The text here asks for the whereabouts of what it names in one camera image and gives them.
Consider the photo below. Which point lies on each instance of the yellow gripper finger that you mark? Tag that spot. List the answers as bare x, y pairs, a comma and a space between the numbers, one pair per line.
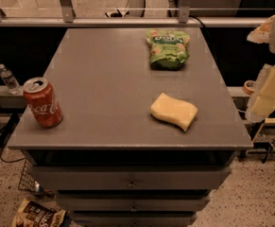
262, 101

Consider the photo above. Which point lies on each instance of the yellow sponge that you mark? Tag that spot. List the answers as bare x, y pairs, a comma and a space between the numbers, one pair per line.
174, 111

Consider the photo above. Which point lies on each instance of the green rice chip bag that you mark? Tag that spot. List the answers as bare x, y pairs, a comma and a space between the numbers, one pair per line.
168, 49

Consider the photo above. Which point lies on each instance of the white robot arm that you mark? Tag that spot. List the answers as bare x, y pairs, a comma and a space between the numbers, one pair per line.
263, 34

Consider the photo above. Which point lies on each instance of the brown snack bag on floor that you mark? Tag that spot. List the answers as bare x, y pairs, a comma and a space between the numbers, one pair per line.
32, 214

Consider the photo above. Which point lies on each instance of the roll of tape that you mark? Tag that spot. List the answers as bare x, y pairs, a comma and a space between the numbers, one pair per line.
249, 87

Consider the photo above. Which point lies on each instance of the grey drawer cabinet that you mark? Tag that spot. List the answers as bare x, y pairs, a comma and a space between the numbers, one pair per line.
110, 162

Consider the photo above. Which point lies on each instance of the red Coca-Cola can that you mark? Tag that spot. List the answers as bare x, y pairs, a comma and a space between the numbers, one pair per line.
41, 99

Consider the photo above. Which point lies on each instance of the clear plastic water bottle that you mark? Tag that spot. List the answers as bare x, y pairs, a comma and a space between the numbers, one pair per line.
10, 81

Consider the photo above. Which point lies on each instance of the wire mesh basket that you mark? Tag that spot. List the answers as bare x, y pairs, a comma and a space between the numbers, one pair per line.
27, 182

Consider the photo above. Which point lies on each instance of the metal railing frame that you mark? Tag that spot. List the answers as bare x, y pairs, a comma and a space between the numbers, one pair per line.
96, 13

